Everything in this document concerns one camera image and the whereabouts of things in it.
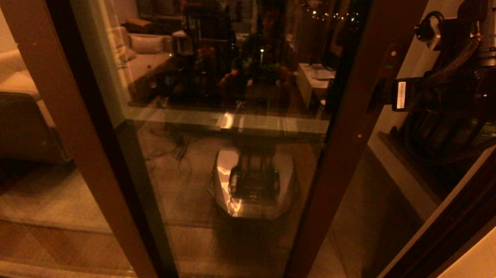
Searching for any brown framed sliding glass door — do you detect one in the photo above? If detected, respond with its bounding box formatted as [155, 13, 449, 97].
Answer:
[42, 0, 431, 278]

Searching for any brown framed fixed glass panel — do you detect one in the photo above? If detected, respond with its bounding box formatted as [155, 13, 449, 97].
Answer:
[0, 0, 197, 278]

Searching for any recessed door handle plate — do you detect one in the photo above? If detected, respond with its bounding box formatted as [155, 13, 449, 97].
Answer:
[364, 41, 406, 145]

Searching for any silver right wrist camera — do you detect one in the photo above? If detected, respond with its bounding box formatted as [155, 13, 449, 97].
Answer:
[414, 10, 446, 52]

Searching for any dark brown door frame jamb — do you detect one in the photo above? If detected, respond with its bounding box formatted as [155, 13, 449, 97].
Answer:
[363, 122, 496, 278]

